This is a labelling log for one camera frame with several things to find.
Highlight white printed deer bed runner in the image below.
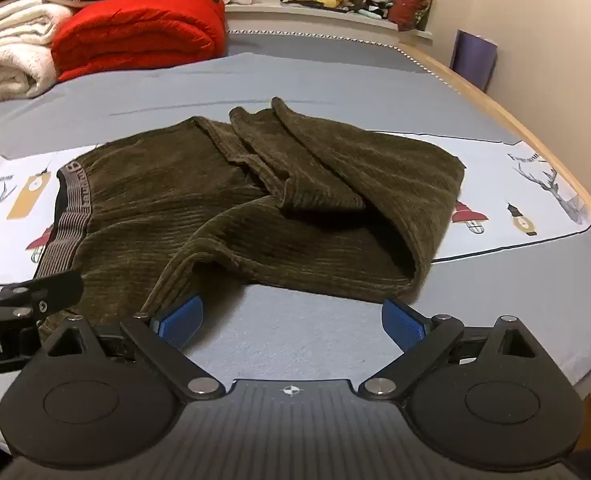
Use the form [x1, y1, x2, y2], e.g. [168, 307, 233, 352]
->
[0, 134, 591, 284]

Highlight purple storage box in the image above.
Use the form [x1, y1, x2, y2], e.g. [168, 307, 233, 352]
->
[449, 29, 498, 92]

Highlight brown corduroy pants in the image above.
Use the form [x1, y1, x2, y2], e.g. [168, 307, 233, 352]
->
[37, 99, 465, 325]

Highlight cream folded blanket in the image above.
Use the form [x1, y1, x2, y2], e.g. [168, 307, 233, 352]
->
[0, 0, 73, 102]

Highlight wooden bed frame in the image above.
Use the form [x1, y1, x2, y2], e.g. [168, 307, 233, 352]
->
[0, 0, 591, 246]

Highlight red folded blanket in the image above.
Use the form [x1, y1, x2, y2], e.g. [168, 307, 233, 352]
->
[51, 0, 227, 82]

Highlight grey bed sheet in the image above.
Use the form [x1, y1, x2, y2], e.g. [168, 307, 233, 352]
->
[0, 32, 591, 396]

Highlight panda plush toy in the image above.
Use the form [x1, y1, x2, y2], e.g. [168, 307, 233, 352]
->
[364, 0, 392, 18]

